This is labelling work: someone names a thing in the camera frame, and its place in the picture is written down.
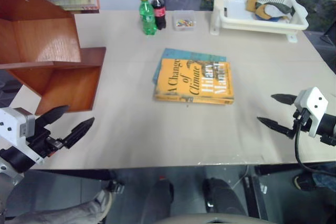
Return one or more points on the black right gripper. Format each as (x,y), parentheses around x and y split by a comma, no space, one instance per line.
(302,121)

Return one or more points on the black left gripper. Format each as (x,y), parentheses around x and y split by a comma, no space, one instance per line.
(42,142)

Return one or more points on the brown wooden bookshelf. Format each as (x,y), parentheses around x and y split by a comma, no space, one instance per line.
(39,37)

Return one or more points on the orange hardcover book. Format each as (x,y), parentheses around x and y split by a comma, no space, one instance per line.
(191,82)

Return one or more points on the blue book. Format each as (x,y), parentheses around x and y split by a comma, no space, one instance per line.
(183,53)

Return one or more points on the black shoe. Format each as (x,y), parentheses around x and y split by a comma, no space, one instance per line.
(303,182)

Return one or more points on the blue jeans leg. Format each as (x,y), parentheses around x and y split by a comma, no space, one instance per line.
(325,179)

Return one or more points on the grey trousered leg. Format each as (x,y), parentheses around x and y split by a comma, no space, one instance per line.
(65,211)

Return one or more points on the white plastic basket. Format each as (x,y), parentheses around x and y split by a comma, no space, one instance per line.
(236,22)

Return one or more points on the white fabric piece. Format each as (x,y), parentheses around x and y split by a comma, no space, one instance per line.
(273,11)

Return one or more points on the dark green fabric piece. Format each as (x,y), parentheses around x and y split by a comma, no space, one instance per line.
(284,7)

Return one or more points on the clear plastic box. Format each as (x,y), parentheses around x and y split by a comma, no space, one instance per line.
(184,21)

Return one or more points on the small dark green object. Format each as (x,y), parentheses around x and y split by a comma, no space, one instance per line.
(207,0)

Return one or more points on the green plastic bottle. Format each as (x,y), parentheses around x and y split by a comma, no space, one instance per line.
(148,16)

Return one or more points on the cola bottle red cap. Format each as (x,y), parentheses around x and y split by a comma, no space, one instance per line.
(159,11)

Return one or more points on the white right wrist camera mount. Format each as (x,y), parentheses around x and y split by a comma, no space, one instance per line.
(313,100)

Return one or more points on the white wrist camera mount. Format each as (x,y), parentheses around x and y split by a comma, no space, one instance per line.
(313,100)
(11,127)

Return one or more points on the black table frame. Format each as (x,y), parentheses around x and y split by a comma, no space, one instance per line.
(78,173)

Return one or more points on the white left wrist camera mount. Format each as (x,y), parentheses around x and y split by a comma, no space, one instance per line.
(11,127)

